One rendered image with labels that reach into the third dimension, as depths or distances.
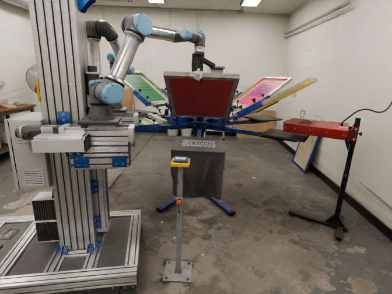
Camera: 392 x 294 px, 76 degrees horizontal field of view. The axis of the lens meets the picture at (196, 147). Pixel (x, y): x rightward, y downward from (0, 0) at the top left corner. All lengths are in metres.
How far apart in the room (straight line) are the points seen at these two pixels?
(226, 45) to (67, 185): 5.40
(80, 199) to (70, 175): 0.19
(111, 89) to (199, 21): 5.39
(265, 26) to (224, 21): 0.98
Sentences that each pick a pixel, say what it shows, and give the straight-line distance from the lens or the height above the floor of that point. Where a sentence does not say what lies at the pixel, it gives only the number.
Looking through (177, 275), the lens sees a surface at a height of 0.01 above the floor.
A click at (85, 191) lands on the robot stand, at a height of 0.70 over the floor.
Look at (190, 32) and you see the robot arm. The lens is 1.81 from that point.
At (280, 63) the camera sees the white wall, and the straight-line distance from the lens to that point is 6.85.
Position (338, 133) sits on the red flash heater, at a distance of 2.66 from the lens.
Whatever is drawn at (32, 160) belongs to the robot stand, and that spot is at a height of 0.97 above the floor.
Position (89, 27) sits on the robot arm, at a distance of 2.16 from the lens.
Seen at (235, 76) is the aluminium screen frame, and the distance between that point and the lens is 2.00.
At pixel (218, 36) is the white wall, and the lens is 6.64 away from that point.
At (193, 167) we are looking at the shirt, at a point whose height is 0.80.
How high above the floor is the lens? 1.54
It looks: 16 degrees down
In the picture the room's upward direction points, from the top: 2 degrees clockwise
